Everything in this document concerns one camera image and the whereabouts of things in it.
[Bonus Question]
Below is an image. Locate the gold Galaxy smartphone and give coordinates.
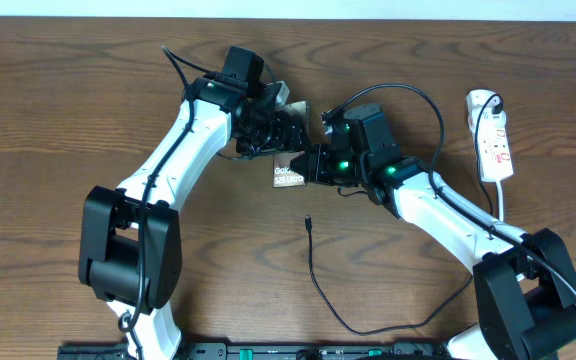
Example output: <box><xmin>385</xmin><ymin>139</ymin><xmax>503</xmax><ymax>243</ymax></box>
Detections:
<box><xmin>271</xmin><ymin>100</ymin><xmax>311</xmax><ymax>189</ymax></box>

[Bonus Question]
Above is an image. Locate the black USB charging cable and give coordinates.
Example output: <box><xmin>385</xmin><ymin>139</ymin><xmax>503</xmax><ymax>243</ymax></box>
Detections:
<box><xmin>304</xmin><ymin>92</ymin><xmax>505</xmax><ymax>337</ymax></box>

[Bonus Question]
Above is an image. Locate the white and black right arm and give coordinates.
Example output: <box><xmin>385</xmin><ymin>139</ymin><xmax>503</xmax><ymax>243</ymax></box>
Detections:
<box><xmin>290</xmin><ymin>104</ymin><xmax>576</xmax><ymax>359</ymax></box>

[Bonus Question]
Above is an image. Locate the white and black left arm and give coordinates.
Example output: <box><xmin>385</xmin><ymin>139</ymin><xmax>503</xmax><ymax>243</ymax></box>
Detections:
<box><xmin>78</xmin><ymin>46</ymin><xmax>307</xmax><ymax>359</ymax></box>

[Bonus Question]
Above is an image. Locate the white USB charger plug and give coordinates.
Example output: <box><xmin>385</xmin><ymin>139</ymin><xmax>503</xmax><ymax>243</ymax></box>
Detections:
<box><xmin>468</xmin><ymin>106</ymin><xmax>507</xmax><ymax>133</ymax></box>

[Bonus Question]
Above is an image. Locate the white power strip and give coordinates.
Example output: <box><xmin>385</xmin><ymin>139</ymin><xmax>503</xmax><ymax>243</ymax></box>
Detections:
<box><xmin>466</xmin><ymin>89</ymin><xmax>514</xmax><ymax>183</ymax></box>

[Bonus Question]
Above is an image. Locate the white power strip cord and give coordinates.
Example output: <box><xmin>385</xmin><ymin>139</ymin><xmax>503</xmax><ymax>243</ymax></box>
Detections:
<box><xmin>494</xmin><ymin>180</ymin><xmax>505</xmax><ymax>224</ymax></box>

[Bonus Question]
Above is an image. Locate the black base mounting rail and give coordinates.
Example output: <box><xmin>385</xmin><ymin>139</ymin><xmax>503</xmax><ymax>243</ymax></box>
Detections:
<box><xmin>56</xmin><ymin>342</ymin><xmax>451</xmax><ymax>360</ymax></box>

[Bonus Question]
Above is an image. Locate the black right camera cable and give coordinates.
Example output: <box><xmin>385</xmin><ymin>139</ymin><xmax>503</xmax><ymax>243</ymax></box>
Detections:
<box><xmin>325</xmin><ymin>82</ymin><xmax>576</xmax><ymax>360</ymax></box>

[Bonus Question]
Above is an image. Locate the black camera cable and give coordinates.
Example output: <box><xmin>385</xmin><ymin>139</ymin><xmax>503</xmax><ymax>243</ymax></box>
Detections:
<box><xmin>117</xmin><ymin>44</ymin><xmax>219</xmax><ymax>334</ymax></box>
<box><xmin>325</xmin><ymin>82</ymin><xmax>576</xmax><ymax>360</ymax></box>

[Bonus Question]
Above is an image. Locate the black left camera cable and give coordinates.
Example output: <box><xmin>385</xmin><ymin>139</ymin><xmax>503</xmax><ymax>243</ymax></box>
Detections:
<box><xmin>117</xmin><ymin>44</ymin><xmax>219</xmax><ymax>334</ymax></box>

